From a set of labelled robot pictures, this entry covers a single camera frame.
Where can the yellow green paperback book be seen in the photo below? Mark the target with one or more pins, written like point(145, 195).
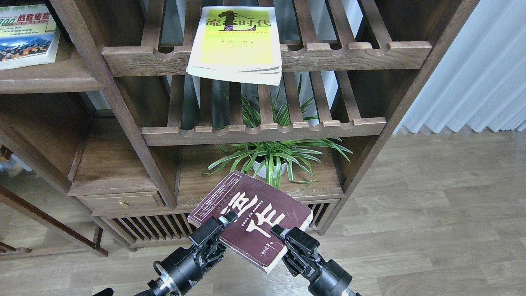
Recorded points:
point(237, 44)

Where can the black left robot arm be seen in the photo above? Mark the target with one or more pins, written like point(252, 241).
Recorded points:
point(184, 268)

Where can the small colourful paperback book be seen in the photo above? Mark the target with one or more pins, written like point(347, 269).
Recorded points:
point(28, 36)

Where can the green spider plant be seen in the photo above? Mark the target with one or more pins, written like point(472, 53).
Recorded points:
point(298, 154)

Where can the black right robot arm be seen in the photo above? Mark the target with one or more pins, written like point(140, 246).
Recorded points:
point(353, 293)

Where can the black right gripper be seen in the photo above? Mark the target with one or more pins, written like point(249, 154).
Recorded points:
point(325, 278)

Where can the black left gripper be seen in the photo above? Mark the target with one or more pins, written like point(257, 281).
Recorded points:
point(184, 268)

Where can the white plant pot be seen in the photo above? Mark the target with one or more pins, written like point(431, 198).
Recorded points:
point(261, 169)

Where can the brass drawer knob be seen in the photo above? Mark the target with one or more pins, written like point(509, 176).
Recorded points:
point(123, 204)

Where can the white pleated curtain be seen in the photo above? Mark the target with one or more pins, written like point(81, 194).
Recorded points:
point(480, 83)

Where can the dark wooden bookshelf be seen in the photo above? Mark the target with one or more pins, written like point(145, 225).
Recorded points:
point(116, 117)

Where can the maroon hardcover book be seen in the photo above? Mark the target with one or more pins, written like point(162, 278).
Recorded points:
point(259, 207)

